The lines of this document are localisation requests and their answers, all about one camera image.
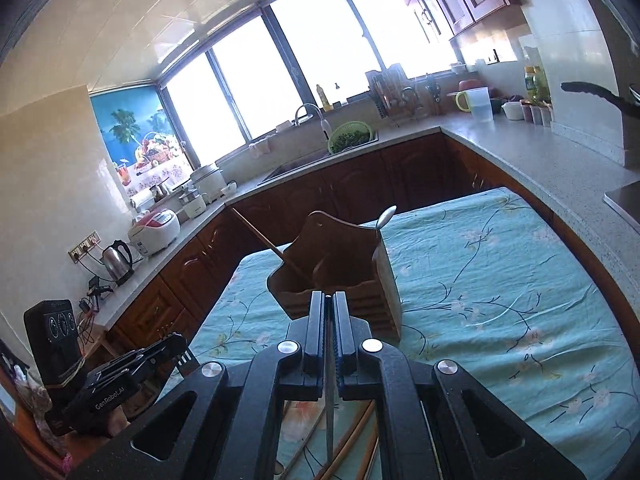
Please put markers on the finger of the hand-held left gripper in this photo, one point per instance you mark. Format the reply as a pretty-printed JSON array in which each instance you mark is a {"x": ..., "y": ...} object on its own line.
[{"x": 167, "y": 347}]

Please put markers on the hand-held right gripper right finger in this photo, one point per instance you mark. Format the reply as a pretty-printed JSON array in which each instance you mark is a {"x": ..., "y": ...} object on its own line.
[{"x": 341, "y": 340}]

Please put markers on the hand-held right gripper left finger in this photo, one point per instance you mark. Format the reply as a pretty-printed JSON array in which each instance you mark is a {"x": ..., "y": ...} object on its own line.
[{"x": 320, "y": 340}]

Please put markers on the wooden utensil holder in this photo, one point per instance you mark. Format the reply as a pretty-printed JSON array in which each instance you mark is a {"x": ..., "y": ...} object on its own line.
[{"x": 360, "y": 270}]

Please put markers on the metal chopstick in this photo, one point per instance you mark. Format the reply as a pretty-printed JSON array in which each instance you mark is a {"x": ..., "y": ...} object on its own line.
[{"x": 329, "y": 435}]

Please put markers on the wooden chopstick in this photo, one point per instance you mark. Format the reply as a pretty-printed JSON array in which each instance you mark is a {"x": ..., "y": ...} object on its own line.
[
  {"x": 350, "y": 440},
  {"x": 305, "y": 440}
]

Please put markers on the steel electric kettle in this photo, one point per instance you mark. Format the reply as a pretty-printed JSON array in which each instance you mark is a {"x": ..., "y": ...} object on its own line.
[{"x": 117, "y": 260}]

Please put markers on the wooden chopsticks in holder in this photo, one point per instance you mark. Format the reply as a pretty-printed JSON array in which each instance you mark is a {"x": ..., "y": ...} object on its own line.
[{"x": 265, "y": 242}]

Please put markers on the pink and white rice cooker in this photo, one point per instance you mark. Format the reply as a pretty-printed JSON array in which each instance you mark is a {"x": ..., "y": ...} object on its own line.
[{"x": 152, "y": 232}]

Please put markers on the metal spoon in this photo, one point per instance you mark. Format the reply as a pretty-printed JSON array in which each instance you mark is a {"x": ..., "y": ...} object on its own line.
[{"x": 386, "y": 216}]

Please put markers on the small white electric steamer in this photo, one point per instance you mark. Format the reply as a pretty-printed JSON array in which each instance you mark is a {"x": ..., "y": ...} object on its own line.
[{"x": 192, "y": 205}]

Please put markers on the teal floral tablecloth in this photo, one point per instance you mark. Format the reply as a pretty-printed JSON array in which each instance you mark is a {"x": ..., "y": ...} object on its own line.
[{"x": 475, "y": 285}]

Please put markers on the wooden base cabinets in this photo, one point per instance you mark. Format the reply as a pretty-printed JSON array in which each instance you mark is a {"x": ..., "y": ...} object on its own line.
[{"x": 280, "y": 195}]

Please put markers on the paper towel roll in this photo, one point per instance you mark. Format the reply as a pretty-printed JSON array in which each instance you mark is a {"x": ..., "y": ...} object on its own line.
[{"x": 142, "y": 199}]

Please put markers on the small metal pot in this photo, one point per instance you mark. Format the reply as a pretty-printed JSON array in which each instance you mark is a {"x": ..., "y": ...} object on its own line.
[{"x": 160, "y": 191}]

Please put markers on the large white electric cooker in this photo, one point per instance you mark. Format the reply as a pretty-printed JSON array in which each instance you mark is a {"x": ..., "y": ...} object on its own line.
[{"x": 207, "y": 180}]

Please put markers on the kitchen sink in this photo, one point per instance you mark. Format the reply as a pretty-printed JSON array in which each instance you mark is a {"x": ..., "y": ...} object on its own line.
[{"x": 295, "y": 165}]

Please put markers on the green colander with vegetables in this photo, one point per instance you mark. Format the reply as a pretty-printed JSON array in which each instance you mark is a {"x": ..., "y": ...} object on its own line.
[{"x": 350, "y": 137}]

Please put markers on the white rag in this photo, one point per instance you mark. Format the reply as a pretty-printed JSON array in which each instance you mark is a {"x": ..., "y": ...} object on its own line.
[{"x": 261, "y": 145}]

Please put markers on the tropical fruit window poster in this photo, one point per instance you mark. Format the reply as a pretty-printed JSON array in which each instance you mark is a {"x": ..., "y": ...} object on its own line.
[{"x": 130, "y": 130}]

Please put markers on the chrome faucet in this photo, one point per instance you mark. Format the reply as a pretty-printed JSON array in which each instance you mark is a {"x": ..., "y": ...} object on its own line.
[{"x": 307, "y": 110}]

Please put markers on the yellow dish soap bottle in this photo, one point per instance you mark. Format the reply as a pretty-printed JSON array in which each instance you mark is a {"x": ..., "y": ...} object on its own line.
[{"x": 324, "y": 97}]

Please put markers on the metal dish rack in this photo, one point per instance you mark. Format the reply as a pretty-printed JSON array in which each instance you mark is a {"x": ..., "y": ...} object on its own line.
[{"x": 390, "y": 92}]

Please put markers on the knife block with scissors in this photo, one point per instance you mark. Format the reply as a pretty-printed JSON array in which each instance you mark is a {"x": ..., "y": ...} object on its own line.
[{"x": 434, "y": 97}]

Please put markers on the pink basin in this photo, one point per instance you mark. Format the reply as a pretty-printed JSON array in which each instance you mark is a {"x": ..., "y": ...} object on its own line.
[{"x": 468, "y": 85}]

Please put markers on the kitchen window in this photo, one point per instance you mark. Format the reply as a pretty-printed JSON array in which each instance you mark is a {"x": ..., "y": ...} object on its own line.
[{"x": 300, "y": 50}]

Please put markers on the condiment jar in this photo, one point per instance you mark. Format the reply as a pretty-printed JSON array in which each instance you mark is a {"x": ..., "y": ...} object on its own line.
[
  {"x": 546, "y": 116},
  {"x": 536, "y": 114},
  {"x": 526, "y": 111}
]

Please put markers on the white ceramic bowl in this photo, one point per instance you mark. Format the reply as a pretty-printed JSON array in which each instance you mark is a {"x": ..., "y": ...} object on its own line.
[{"x": 457, "y": 67}]

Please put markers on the stainless stovetop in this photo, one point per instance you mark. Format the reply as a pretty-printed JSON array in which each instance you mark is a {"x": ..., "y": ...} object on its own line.
[{"x": 625, "y": 205}]

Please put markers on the yellow cooking oil bottle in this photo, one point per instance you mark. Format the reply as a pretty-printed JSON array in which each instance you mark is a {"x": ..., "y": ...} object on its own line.
[
  {"x": 542, "y": 85},
  {"x": 530, "y": 85}
]

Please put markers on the wall power outlet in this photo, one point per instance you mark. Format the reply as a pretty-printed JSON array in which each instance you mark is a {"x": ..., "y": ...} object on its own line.
[{"x": 83, "y": 247}]

